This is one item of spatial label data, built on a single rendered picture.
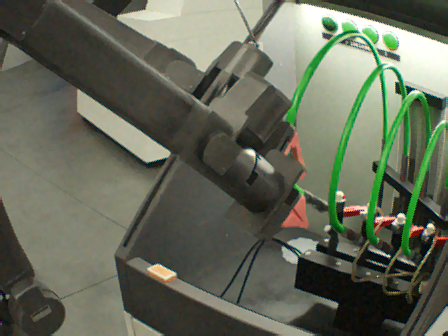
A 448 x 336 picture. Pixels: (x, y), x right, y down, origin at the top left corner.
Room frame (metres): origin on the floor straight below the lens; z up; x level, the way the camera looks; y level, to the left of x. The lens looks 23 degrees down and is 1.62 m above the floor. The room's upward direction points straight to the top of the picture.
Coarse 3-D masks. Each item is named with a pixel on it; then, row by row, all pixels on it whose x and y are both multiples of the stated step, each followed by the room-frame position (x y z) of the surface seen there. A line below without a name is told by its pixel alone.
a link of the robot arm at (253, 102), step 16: (240, 80) 0.74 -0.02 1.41; (256, 80) 0.74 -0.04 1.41; (224, 96) 0.74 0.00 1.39; (240, 96) 0.73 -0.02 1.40; (256, 96) 0.72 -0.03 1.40; (272, 96) 0.74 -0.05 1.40; (224, 112) 0.72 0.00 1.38; (240, 112) 0.71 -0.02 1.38; (256, 112) 0.72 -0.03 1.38; (272, 112) 0.73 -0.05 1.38; (240, 128) 0.70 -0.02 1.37; (256, 128) 0.72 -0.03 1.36; (272, 128) 0.74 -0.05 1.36; (208, 144) 0.65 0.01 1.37; (224, 144) 0.67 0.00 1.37; (208, 160) 0.65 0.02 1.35; (224, 160) 0.67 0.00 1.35
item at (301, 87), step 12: (336, 36) 1.09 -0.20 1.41; (348, 36) 1.11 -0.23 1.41; (360, 36) 1.15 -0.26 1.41; (324, 48) 1.05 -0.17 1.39; (372, 48) 1.19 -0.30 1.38; (312, 60) 1.03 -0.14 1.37; (312, 72) 1.02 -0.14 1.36; (300, 84) 1.00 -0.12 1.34; (384, 84) 1.23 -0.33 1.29; (300, 96) 0.99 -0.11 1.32; (384, 96) 1.24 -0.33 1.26; (384, 108) 1.24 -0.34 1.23; (288, 120) 0.97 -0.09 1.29; (384, 120) 1.24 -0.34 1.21; (384, 132) 1.24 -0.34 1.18; (300, 192) 0.99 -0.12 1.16
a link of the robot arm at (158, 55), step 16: (64, 0) 1.04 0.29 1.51; (80, 0) 1.04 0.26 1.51; (96, 16) 1.01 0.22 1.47; (112, 32) 0.99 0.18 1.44; (128, 32) 0.99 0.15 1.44; (128, 48) 0.97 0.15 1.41; (144, 48) 0.96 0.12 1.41; (160, 48) 0.96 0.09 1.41; (160, 64) 0.94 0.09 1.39; (192, 64) 0.94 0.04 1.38
